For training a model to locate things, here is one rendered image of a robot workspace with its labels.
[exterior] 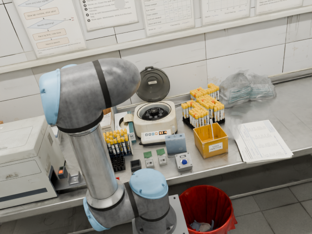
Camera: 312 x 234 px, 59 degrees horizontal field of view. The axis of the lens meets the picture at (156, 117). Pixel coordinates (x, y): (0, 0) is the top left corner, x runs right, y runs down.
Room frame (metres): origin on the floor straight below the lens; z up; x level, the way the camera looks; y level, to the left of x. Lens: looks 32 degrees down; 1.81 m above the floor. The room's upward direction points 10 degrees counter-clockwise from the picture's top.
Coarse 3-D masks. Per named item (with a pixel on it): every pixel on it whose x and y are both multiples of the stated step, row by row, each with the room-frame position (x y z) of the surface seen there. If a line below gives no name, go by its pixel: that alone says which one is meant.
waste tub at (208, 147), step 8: (200, 128) 1.15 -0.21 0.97; (208, 128) 1.15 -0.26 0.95; (216, 128) 1.16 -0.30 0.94; (200, 136) 1.14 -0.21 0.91; (208, 136) 1.15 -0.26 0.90; (216, 136) 1.16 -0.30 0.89; (224, 136) 1.07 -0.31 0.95; (200, 144) 1.05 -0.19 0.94; (208, 144) 1.02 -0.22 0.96; (216, 144) 1.02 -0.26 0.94; (224, 144) 1.03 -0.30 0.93; (200, 152) 1.06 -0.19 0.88; (208, 152) 1.02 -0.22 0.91; (216, 152) 1.02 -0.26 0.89; (224, 152) 1.03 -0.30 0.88
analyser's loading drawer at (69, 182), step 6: (78, 174) 0.99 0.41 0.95; (54, 180) 1.01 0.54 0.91; (60, 180) 1.01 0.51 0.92; (66, 180) 1.00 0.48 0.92; (72, 180) 0.99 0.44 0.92; (78, 180) 0.96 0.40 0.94; (54, 186) 0.97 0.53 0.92; (60, 186) 0.96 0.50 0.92; (66, 186) 0.96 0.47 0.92; (72, 186) 0.95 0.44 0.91
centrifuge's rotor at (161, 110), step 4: (152, 108) 1.40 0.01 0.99; (156, 108) 1.40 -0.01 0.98; (160, 108) 1.39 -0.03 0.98; (148, 112) 1.37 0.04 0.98; (152, 112) 1.34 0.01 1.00; (156, 112) 1.34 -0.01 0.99; (160, 112) 1.35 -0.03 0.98; (164, 112) 1.34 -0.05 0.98; (144, 116) 1.34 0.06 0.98; (148, 116) 1.34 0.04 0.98; (152, 116) 1.34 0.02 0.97; (156, 116) 1.31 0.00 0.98; (160, 116) 1.30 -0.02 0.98; (164, 116) 1.31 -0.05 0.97
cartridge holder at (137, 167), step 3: (138, 159) 1.06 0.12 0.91; (132, 162) 1.06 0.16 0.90; (135, 162) 1.06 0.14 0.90; (138, 162) 1.06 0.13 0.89; (132, 165) 1.05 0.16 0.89; (135, 165) 1.04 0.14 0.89; (138, 165) 1.04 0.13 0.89; (141, 165) 1.04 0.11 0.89; (132, 168) 1.00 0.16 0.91; (135, 168) 1.00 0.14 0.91; (138, 168) 1.01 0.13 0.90; (141, 168) 1.02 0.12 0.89; (132, 171) 1.00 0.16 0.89; (135, 171) 1.00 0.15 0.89; (132, 174) 0.99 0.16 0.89
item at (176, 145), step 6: (168, 138) 1.10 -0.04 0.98; (174, 138) 1.09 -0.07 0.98; (180, 138) 1.08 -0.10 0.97; (168, 144) 1.09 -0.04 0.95; (174, 144) 1.09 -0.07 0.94; (180, 144) 1.08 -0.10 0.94; (168, 150) 1.09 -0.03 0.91; (174, 150) 1.09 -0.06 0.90; (180, 150) 1.08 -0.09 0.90; (186, 150) 1.08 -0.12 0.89; (168, 156) 1.07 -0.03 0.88
